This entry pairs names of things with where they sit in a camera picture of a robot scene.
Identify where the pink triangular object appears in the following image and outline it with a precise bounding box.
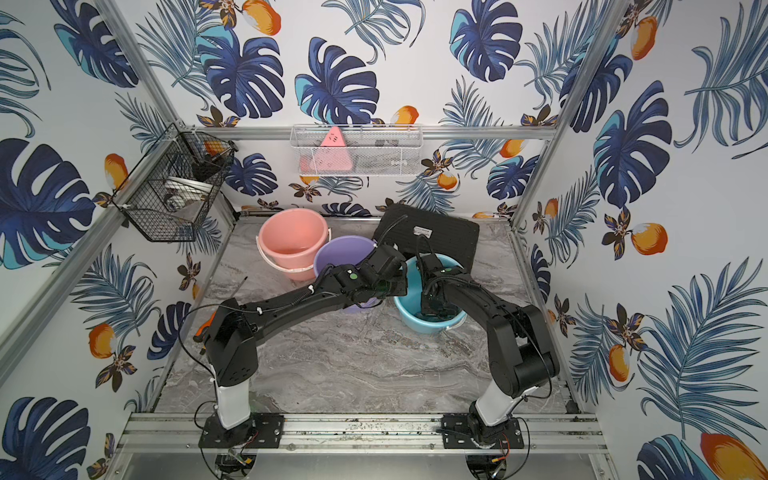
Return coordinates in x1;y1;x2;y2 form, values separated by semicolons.
308;126;354;173

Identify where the black wire basket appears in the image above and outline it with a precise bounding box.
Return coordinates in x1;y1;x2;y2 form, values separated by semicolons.
110;124;238;243

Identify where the pink plastic bucket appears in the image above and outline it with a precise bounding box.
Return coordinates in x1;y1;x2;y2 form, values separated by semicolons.
256;208;331;282

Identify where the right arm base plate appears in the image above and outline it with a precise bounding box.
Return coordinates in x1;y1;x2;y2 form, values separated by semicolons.
436;413;525;451

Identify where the purple plastic bucket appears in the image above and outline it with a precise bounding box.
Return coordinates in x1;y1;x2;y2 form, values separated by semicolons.
313;235;375;278

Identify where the white wire shelf basket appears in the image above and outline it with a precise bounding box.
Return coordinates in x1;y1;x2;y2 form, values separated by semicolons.
290;124;424;176

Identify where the aluminium front rail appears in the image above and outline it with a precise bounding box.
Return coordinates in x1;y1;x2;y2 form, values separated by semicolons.
117;414;608;455

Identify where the orange handled screwdriver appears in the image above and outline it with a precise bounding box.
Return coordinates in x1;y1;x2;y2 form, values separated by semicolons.
193;277;248;344

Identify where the turquoise plastic bucket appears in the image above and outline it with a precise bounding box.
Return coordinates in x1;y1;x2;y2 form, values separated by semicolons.
394;257;467;335

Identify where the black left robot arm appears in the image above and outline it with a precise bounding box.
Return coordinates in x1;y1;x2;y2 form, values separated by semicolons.
203;245;407;430

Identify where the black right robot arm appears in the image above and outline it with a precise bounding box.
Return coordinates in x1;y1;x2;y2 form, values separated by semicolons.
416;254;560;427

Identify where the black plastic tool case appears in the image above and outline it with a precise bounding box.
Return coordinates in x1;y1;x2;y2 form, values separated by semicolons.
373;204;480;271

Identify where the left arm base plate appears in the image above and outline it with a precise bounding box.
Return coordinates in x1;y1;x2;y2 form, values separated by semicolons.
198;413;285;449

